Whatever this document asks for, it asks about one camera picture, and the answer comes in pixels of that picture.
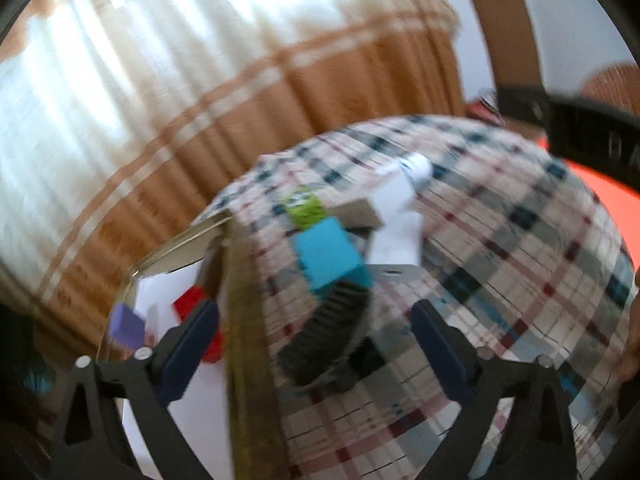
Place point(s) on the white pill bottle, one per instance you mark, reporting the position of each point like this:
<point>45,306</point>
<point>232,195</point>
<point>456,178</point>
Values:
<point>415,167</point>

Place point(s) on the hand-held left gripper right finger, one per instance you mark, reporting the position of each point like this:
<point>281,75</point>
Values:
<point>445,355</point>

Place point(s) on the teal building block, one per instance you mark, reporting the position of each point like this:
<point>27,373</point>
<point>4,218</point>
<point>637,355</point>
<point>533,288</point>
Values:
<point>325,255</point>

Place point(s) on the cream and orange curtain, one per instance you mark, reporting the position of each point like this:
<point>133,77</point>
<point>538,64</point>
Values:
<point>150,85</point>

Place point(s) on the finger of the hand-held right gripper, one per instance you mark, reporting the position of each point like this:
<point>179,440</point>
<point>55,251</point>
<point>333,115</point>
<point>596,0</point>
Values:
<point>520,104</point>

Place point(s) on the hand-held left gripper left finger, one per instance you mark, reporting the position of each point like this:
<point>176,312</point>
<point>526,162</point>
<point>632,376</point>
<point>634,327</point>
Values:
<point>190,350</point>

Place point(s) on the beige wooden block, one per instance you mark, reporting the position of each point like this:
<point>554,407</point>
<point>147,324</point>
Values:
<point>357,212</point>

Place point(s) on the black comb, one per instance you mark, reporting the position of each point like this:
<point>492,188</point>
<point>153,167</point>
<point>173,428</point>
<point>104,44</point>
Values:
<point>325,330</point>

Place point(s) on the white rectangular case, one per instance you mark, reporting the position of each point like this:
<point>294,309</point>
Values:
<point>395,242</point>

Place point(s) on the green soccer ball block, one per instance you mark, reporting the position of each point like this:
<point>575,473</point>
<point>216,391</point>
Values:
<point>305,212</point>

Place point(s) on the brown wooden door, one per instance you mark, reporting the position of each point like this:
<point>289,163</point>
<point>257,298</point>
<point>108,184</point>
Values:
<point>510,25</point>

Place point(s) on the orange cloth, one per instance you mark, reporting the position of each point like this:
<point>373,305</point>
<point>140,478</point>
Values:
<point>615,196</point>

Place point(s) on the plaid tablecloth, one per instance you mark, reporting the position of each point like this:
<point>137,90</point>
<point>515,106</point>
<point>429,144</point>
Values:
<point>500,260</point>

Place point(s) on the purple block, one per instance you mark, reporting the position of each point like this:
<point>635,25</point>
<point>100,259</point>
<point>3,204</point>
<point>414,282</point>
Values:
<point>127,327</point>

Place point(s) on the red building block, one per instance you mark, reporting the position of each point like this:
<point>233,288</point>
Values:
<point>187,302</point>

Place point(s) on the gold metal tin tray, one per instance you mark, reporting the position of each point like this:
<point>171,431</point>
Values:
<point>245,335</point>

